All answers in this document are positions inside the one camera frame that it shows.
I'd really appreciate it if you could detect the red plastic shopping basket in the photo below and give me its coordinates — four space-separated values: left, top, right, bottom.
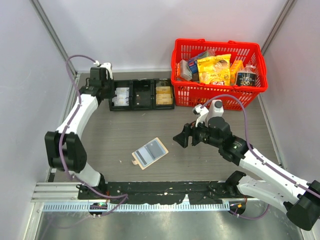
171 38 268 111

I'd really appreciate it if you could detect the black credit card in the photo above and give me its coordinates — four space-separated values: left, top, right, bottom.
146 140 166 159

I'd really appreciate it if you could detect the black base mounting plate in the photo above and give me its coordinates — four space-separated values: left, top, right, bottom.
77 180 257 205

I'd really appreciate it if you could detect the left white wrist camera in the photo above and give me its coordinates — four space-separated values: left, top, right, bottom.
93 60 114 80

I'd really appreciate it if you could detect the grey boxed item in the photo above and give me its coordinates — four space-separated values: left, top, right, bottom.
177 59 193 81

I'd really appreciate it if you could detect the gold cards stack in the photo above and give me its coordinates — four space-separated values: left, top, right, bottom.
155 86 173 105

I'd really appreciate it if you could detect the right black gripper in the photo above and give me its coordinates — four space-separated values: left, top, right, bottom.
173 115 222 148

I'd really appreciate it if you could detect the black three-compartment card tray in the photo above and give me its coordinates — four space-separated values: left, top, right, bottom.
109 78 175 111

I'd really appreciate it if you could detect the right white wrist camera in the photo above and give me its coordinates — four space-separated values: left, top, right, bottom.
192 104 209 127

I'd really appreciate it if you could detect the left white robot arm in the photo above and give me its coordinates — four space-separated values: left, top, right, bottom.
44 62 115 199

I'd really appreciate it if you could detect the white slotted cable duct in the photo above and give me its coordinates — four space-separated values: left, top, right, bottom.
42 201 230 212

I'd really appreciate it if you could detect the orange snack box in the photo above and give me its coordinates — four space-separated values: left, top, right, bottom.
230 60 244 86

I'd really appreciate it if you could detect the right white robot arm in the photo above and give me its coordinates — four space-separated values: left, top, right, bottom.
173 117 320 231

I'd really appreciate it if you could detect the yellow snack bag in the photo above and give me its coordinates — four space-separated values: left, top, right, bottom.
197 54 231 86

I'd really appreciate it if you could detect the beige leather card holder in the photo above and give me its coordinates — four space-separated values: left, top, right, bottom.
131 137 169 170

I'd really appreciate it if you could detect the black card in tray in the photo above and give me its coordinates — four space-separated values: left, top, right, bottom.
132 88 151 108

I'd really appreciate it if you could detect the white cards stack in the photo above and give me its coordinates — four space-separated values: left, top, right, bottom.
115 87 130 97

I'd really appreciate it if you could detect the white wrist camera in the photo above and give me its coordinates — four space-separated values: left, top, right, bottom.
93 60 114 80
192 104 209 127

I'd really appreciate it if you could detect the white plastic bottle black cap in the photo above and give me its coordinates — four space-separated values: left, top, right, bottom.
207 99 224 119

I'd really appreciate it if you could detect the blue snack packet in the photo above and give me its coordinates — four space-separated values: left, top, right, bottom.
187 49 215 74

